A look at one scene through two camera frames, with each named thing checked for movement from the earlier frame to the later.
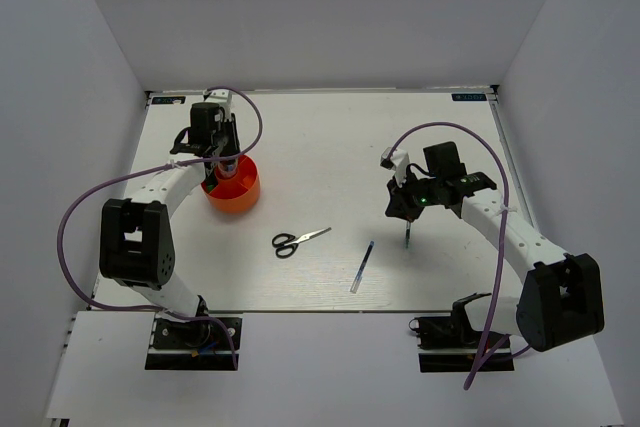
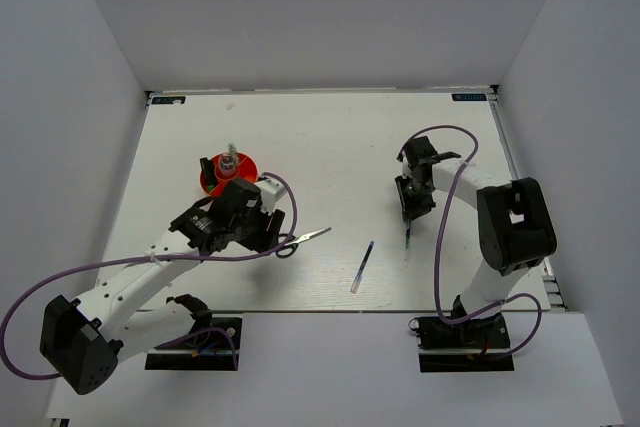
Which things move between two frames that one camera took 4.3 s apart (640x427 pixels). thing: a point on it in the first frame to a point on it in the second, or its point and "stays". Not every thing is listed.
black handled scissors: (287, 245) stays
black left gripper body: (227, 138) to (252, 230)
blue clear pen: (362, 266) stays
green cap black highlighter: (210, 181) stays
